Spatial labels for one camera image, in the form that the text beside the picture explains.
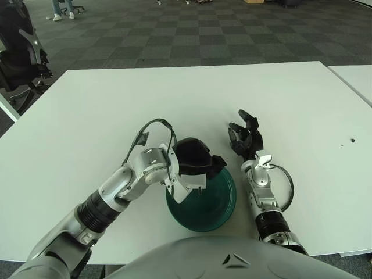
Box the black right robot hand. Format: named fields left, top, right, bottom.
left=227, top=109, right=264, bottom=160

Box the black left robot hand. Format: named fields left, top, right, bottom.
left=175, top=137, right=227, bottom=180

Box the green plate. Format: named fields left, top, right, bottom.
left=165, top=168, right=237, bottom=233

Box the grey robot torso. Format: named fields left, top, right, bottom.
left=106, top=235, right=372, bottom=279

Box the black swivel chair base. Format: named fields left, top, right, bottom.
left=59, top=0, right=85, bottom=15

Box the seated person in jeans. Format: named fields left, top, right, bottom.
left=51, top=0, right=76, bottom=22

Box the black office chair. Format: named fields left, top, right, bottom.
left=0, top=0, right=53, bottom=116

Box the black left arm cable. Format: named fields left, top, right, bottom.
left=124, top=117, right=178, bottom=163

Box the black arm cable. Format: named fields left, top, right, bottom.
left=269, top=164, right=295, bottom=212
left=124, top=117, right=178, bottom=163

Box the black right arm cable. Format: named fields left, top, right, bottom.
left=269, top=164, right=295, bottom=212

